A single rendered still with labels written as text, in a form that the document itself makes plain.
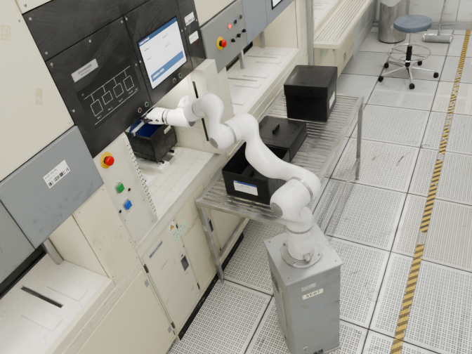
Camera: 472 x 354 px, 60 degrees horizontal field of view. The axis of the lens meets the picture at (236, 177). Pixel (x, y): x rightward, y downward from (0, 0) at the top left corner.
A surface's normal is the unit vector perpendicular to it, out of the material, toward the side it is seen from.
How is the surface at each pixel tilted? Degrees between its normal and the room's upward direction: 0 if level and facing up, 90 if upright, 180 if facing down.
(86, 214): 90
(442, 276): 0
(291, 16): 90
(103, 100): 90
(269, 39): 90
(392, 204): 0
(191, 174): 0
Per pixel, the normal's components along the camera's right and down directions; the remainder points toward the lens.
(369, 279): -0.15, -0.76
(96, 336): 0.88, 0.19
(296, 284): 0.30, 0.58
